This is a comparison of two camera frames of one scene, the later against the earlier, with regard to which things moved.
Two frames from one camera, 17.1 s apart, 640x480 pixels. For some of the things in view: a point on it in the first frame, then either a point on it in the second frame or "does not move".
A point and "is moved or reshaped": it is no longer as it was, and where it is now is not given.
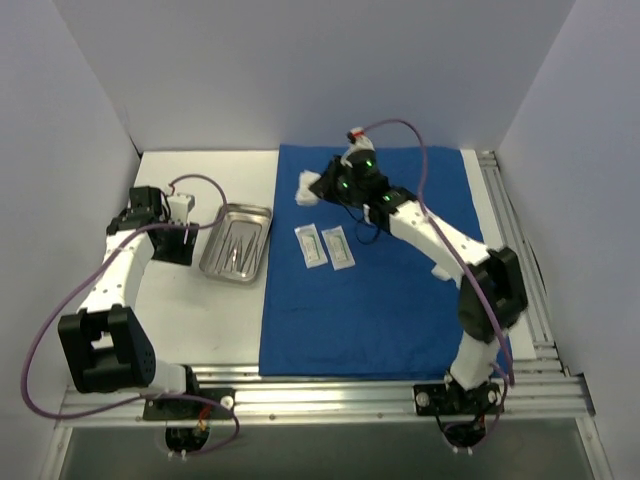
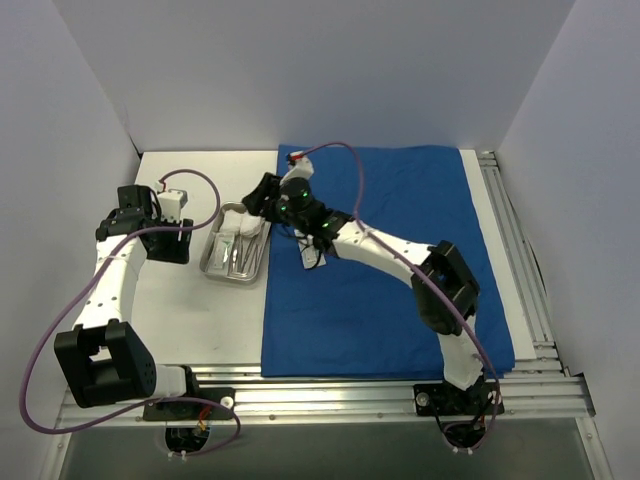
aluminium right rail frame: (538, 313) does not move
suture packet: (338, 248) is moved or reshaped
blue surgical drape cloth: (388, 316) does not move
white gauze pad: (304, 196) is moved or reshaped
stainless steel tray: (236, 245) does not move
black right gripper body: (327, 178) -> (267, 192)
